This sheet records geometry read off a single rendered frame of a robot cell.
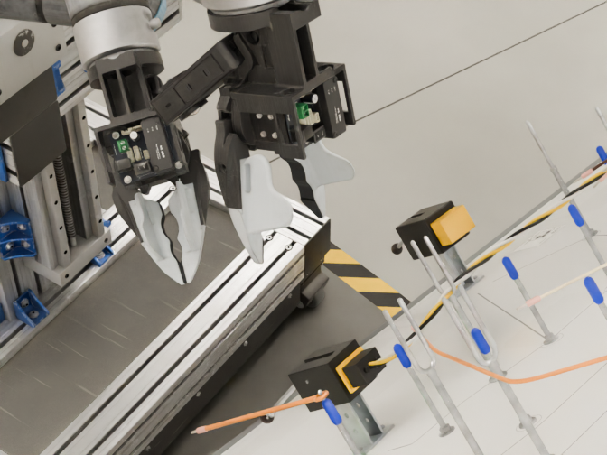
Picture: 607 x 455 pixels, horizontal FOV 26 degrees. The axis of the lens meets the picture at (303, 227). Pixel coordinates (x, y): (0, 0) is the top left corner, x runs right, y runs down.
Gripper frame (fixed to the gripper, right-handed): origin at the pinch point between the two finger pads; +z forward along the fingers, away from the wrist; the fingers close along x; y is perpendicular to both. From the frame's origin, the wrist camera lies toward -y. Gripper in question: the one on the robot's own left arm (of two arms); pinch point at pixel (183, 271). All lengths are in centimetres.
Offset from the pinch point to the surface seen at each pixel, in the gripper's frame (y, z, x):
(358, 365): 9.5, 12.8, 13.5
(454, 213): -22.6, -0.1, 27.3
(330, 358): 7.7, 11.6, 11.3
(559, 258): -19.2, 7.9, 36.3
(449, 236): -22.0, 2.1, 26.0
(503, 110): -189, -35, 57
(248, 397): -132, 13, -13
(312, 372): 6.9, 12.3, 9.4
